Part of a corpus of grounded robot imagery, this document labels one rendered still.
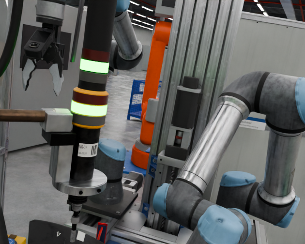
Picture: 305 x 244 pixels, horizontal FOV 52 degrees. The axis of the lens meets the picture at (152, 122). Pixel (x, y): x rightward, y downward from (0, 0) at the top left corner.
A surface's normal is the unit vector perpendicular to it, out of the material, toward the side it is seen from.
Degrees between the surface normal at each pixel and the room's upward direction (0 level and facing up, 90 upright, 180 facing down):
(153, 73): 96
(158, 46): 96
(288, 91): 72
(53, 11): 90
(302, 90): 64
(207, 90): 90
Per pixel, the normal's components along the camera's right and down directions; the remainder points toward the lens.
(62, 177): 0.54, 0.26
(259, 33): -0.04, 0.22
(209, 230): -0.61, -0.19
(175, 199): -0.33, -0.55
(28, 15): 0.88, 0.24
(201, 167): 0.07, -0.45
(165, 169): -0.26, 0.16
